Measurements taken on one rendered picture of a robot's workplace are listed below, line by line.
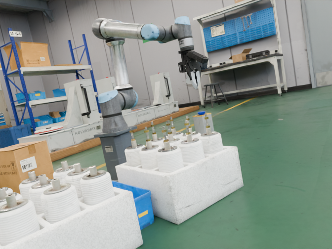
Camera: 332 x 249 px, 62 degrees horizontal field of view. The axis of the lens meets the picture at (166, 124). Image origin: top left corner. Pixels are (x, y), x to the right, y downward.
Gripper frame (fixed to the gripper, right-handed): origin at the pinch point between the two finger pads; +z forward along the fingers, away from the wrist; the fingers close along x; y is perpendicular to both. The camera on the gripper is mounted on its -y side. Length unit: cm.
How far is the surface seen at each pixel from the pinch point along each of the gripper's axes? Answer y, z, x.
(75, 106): 225, -3, -21
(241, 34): 245, -85, -404
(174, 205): -27, 39, 48
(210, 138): -22.8, 22.1, 20.5
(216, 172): -27, 35, 25
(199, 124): -0.5, 19.2, 3.5
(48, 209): -22, 25, 87
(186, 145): -21.2, 21.8, 33.2
